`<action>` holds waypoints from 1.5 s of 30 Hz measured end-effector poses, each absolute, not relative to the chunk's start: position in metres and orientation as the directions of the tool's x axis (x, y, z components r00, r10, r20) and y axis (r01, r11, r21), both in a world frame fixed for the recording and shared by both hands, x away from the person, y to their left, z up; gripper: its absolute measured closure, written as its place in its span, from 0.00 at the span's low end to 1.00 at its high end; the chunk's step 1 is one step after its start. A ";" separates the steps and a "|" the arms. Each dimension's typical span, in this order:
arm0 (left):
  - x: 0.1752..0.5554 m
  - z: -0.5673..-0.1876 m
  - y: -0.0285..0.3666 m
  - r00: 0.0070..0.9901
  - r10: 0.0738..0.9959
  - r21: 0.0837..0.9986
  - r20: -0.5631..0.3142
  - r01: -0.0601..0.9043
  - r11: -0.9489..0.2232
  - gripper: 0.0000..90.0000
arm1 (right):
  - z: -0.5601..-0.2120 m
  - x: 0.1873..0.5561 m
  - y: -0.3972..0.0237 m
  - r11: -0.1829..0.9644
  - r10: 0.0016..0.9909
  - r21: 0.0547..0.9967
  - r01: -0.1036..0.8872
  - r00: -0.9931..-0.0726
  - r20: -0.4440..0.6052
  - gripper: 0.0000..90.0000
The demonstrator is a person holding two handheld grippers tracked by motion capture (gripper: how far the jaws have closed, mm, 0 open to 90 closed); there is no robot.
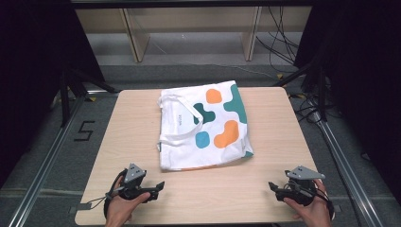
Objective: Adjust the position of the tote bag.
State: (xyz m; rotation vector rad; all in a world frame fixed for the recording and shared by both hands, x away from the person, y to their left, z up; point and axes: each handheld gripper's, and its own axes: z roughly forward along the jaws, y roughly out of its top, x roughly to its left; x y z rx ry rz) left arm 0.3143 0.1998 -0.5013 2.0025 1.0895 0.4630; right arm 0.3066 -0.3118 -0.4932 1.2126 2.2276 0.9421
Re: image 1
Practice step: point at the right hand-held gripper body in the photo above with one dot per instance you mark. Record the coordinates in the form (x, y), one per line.
(302, 189)

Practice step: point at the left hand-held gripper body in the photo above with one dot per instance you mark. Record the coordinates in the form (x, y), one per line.
(134, 176)

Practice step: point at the white tote bag coloured blobs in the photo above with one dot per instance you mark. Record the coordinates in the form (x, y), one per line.
(179, 148)

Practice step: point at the light wooden desk frame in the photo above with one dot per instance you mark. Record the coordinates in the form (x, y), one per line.
(135, 38)

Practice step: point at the black curtain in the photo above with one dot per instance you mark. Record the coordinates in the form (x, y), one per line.
(31, 78)
(362, 78)

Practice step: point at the person's right hand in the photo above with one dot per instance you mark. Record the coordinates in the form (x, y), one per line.
(315, 214)

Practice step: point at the aluminium floor rail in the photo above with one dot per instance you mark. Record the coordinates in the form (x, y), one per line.
(343, 167)
(47, 157)

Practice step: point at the black metal stand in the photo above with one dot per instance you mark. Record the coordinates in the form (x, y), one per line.
(65, 101)
(321, 94)

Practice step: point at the person's left hand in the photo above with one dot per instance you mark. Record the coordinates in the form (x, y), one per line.
(118, 211)

